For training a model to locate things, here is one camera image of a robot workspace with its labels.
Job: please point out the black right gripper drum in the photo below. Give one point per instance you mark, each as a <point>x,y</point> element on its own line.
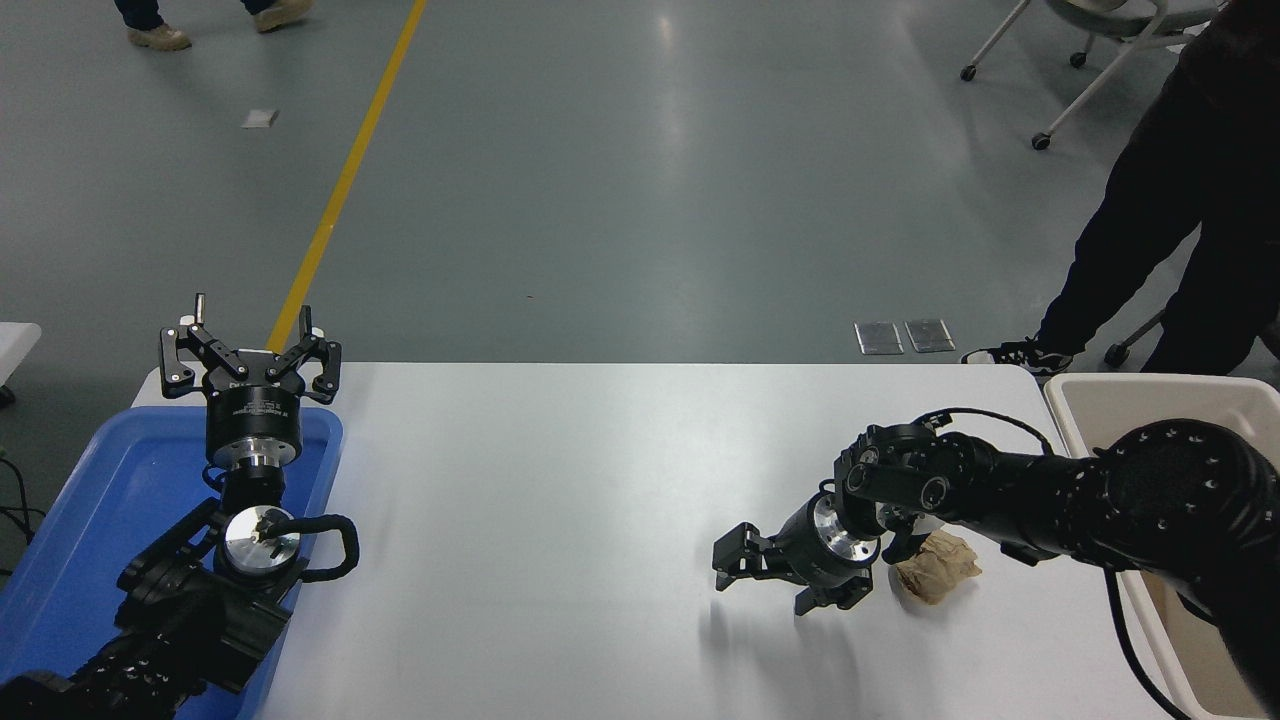
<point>808,555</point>

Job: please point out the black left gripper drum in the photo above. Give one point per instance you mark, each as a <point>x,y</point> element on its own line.
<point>255,420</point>

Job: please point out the tan paper ball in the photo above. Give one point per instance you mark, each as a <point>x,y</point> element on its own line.
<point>938,570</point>

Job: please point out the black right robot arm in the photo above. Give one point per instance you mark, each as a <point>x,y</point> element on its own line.
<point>1160,480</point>

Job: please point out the blue plastic tray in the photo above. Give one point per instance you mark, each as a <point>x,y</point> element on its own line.
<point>100,500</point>

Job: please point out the yellow floor tape line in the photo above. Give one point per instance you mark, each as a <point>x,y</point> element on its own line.
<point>348,180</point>

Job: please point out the small white side table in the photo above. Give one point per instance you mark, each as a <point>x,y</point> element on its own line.
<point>15,345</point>

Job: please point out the silver floor plate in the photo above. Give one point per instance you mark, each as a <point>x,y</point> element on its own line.
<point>929,336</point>
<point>879,338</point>

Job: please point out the person with tan boots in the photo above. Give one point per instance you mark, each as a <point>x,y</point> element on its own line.
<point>160,38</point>

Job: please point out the large pale plastic bin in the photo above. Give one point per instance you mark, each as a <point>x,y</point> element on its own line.
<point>1080,400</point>

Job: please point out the dark chair caster leg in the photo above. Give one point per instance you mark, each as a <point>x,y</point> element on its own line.
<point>1116,354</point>

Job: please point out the person in dark trousers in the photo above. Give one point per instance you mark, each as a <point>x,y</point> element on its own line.
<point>1200,150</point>

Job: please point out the white wheeled chair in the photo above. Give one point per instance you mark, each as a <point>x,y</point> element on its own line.
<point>1100,8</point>

